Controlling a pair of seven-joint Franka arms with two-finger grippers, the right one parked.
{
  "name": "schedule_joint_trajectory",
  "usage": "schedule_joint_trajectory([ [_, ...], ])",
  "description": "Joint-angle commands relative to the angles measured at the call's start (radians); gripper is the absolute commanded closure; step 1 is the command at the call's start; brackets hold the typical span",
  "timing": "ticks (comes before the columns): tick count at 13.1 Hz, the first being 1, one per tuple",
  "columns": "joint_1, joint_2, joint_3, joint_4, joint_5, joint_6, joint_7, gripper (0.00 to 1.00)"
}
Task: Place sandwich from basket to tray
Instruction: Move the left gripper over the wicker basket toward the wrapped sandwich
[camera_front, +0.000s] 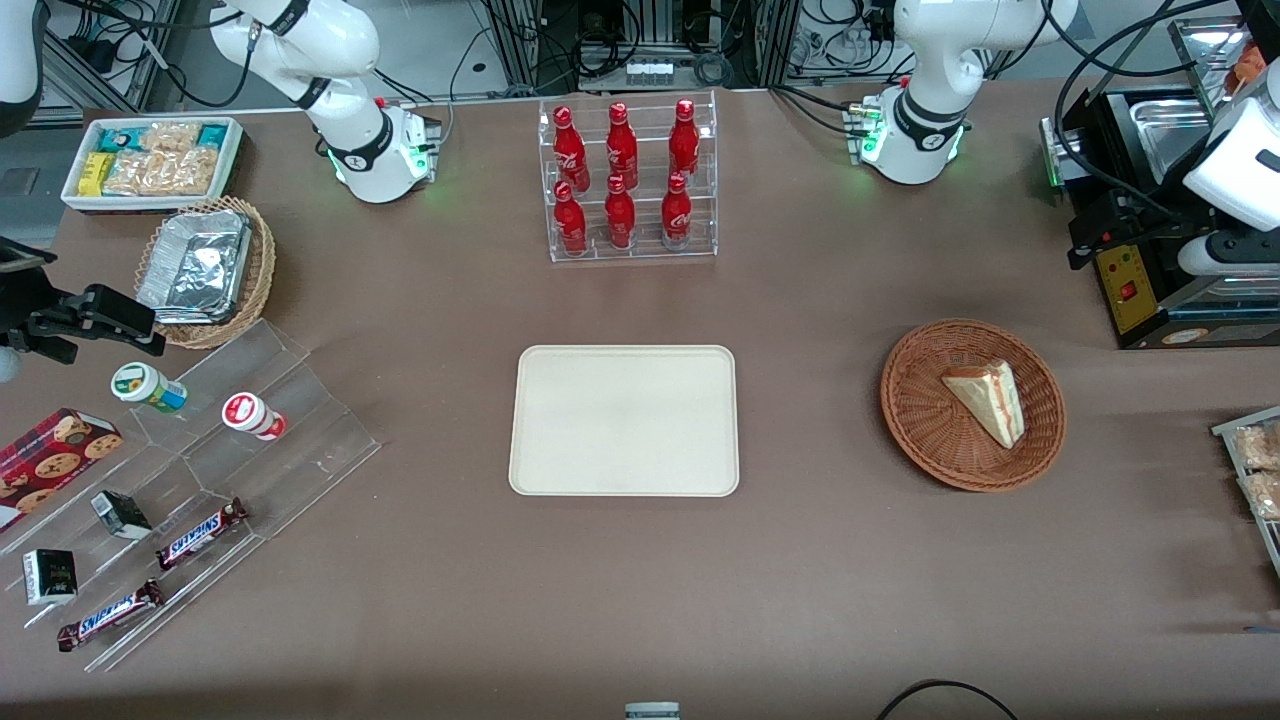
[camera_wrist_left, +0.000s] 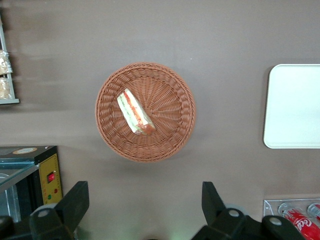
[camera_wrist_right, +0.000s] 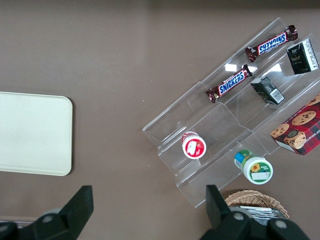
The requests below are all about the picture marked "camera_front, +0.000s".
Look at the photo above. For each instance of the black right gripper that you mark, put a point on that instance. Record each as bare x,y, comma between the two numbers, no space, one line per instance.
30,312

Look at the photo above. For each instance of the triangle sandwich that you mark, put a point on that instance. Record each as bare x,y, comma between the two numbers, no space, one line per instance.
992,402

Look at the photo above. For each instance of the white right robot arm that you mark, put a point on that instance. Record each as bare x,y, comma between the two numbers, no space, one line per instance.
300,50

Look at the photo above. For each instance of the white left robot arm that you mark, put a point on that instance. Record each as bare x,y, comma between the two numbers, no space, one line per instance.
930,60

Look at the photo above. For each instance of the light wicker basket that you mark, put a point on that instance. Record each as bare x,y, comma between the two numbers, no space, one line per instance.
262,270

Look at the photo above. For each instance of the beige plastic tray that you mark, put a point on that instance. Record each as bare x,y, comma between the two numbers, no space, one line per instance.
624,420

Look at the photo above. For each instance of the round brown wicker basket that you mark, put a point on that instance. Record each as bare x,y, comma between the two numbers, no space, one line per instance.
925,410

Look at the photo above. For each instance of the metal tray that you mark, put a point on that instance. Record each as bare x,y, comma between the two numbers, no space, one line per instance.
1270,545

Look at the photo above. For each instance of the green-lidded white cup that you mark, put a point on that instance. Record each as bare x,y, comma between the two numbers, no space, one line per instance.
145,387

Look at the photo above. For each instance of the stack of foil trays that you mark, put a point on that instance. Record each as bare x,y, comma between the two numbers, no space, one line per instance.
195,268

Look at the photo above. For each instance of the yellow snack pack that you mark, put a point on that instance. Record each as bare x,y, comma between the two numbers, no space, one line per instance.
95,174

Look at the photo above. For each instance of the clear bag of crackers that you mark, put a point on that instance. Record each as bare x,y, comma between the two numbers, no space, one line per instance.
165,170

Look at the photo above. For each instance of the red-lidded white cup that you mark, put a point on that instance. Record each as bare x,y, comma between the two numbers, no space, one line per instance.
250,414

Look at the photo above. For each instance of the red cookie box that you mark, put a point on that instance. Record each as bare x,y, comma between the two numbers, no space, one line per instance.
50,465

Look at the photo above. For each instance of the teal snack pack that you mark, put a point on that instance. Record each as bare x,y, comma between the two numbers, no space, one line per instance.
212,135
122,138

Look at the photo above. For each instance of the small black box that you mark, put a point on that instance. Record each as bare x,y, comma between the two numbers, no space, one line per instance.
120,514
50,577

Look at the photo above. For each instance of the white rectangular snack bin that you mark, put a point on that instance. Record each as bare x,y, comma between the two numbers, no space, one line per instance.
232,150

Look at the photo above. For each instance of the clear acrylic stepped display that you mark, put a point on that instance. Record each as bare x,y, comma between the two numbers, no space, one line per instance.
300,440

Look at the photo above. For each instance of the brown Snickers bar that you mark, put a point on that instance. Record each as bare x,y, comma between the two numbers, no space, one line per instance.
200,533
110,615

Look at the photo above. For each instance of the red cola bottle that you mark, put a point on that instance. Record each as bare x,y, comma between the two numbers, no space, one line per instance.
621,146
620,216
569,150
684,140
570,222
677,212

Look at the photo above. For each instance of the clear acrylic bottle rack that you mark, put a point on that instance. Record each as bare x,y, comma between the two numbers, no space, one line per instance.
630,255

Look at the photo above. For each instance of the white power strip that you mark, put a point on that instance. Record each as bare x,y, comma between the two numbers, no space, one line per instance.
649,71

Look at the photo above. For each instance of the small grey object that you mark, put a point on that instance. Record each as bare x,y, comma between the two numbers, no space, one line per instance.
652,712

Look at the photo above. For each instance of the black sealing machine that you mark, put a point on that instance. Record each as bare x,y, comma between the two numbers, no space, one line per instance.
1130,290

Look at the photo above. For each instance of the clear bag of snacks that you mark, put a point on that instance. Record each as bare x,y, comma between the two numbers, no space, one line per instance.
1262,445
1266,495

